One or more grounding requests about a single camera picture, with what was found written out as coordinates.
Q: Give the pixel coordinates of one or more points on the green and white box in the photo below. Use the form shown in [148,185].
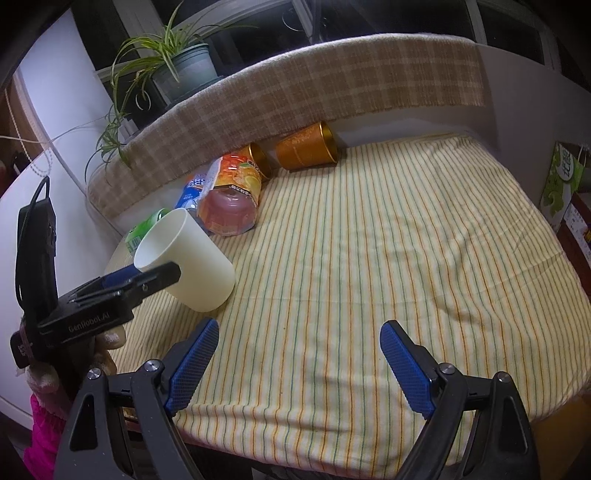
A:
[561,184]

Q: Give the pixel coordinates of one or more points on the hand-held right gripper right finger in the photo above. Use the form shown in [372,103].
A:
[406,360]

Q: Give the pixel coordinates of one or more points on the person's left hand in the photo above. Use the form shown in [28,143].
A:
[110,340]

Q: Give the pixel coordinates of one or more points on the person's left forearm pink sleeve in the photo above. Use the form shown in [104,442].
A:
[44,415]

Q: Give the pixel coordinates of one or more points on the orange juice bottle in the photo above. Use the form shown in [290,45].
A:
[233,194]

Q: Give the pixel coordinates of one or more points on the yellow striped cloth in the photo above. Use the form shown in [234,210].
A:
[369,277]

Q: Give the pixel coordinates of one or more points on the orange cup with gold inside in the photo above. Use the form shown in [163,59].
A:
[259,157]
[307,150]

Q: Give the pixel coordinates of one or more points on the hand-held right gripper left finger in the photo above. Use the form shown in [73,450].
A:
[194,360]

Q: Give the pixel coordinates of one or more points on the blue label plastic bottle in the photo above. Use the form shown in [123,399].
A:
[191,194]

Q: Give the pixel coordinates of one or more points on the spider plant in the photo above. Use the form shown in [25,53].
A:
[147,69]

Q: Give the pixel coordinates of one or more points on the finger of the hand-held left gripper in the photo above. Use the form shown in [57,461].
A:
[115,278]
[157,279]

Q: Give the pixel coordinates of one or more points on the beige plaid cloth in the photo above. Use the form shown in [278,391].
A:
[323,97]

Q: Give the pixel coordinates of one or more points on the red cardboard box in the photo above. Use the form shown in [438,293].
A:
[577,235]

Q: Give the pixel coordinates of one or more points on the white cup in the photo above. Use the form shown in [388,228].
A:
[198,267]

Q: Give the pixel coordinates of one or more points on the grey plant pot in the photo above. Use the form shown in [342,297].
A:
[189,69]

